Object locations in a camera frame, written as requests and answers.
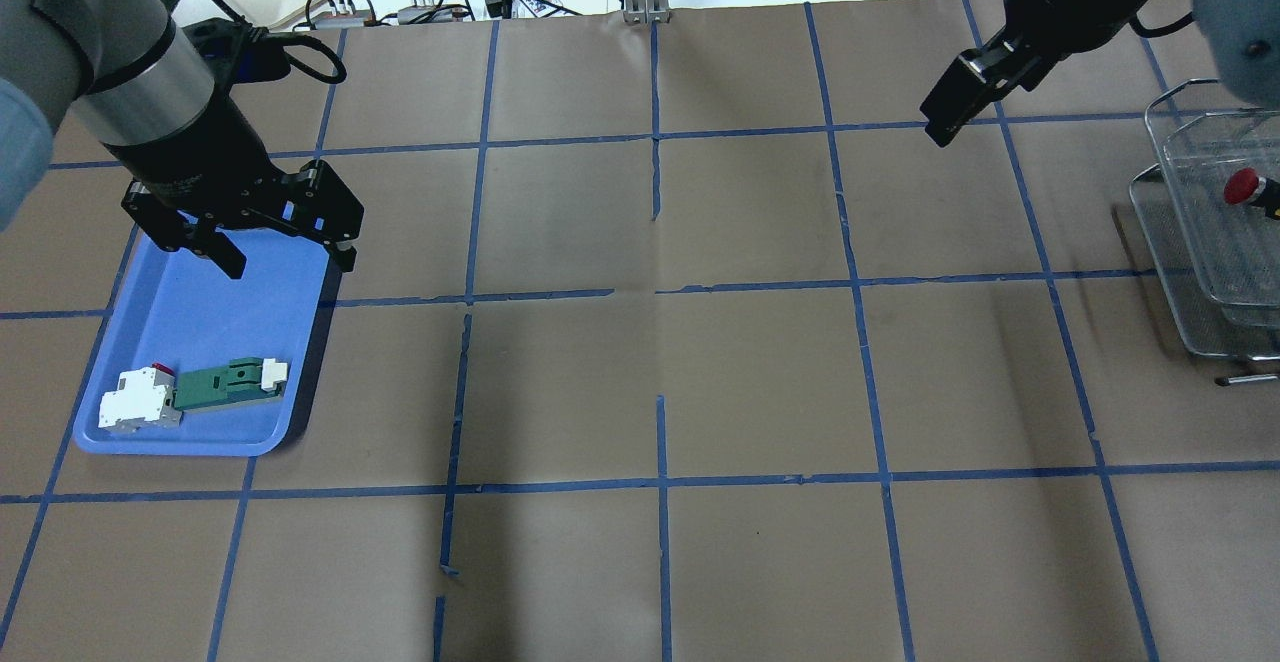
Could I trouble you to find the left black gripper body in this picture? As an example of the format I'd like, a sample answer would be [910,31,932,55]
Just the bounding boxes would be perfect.
[105,92,298,238]

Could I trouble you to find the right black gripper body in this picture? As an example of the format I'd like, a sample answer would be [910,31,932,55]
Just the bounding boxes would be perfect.
[1000,0,1171,73]

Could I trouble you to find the red emergency stop button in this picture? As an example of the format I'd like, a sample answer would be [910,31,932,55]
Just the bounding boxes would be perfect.
[1222,166,1279,222]

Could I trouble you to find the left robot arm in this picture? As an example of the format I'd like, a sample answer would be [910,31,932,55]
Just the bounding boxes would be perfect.
[1,0,364,279]

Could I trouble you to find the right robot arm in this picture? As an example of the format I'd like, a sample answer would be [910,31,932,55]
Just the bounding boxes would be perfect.
[920,0,1279,147]

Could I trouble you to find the blue plastic tray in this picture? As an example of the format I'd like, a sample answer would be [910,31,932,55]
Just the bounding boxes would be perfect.
[72,230,342,457]

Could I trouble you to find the white circuit breaker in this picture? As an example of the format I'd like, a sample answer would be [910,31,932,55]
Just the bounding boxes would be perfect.
[97,362,183,434]

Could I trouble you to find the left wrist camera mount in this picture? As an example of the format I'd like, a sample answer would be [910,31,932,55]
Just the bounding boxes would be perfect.
[183,18,292,88]

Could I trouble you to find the green white switch part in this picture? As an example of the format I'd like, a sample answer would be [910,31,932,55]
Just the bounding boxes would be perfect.
[173,357,291,412]

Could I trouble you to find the metal wire mesh shelf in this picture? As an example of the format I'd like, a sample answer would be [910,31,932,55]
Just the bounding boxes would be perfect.
[1129,78,1279,387]

